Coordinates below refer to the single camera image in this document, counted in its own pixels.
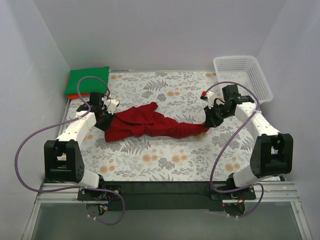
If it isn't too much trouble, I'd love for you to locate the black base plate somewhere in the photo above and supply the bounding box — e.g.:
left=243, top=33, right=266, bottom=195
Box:
left=76, top=181, right=257, bottom=212

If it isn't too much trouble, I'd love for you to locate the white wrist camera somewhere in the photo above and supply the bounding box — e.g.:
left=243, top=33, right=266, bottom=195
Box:
left=104, top=98, right=120, bottom=115
left=200, top=91, right=219, bottom=110

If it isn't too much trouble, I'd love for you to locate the purple cable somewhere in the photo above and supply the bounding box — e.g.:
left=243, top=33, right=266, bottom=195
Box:
left=14, top=76, right=126, bottom=226
left=204, top=81, right=265, bottom=219

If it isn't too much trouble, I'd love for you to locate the green folded t-shirt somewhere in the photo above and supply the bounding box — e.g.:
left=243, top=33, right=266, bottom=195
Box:
left=64, top=66, right=110, bottom=96

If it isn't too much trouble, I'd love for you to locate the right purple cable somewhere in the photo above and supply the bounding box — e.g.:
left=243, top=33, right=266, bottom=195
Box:
left=204, top=81, right=265, bottom=219

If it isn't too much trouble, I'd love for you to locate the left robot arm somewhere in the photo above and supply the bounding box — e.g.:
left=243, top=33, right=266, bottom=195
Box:
left=44, top=92, right=120, bottom=189

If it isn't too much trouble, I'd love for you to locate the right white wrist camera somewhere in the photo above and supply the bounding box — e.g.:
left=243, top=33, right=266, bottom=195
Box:
left=200, top=91, right=219, bottom=110

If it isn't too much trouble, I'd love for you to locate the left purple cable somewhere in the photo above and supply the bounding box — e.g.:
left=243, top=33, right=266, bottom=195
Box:
left=14, top=76, right=126, bottom=226

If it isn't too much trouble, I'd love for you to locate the orange folded t-shirt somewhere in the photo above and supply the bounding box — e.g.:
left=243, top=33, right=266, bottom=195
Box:
left=67, top=93, right=90, bottom=100

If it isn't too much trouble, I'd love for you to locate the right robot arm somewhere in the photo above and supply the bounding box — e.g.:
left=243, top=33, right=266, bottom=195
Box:
left=200, top=81, right=294, bottom=194

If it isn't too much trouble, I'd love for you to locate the aluminium rail frame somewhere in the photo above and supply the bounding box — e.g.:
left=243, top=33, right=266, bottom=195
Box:
left=22, top=181, right=312, bottom=240

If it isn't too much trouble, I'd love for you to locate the white plastic basket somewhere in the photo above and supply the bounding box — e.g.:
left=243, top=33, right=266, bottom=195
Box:
left=213, top=55, right=273, bottom=104

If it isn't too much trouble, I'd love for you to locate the red t-shirt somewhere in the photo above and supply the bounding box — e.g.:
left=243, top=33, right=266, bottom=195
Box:
left=104, top=102, right=209, bottom=143

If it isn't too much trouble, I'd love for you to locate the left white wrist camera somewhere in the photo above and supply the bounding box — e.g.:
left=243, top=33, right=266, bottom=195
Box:
left=104, top=98, right=120, bottom=115

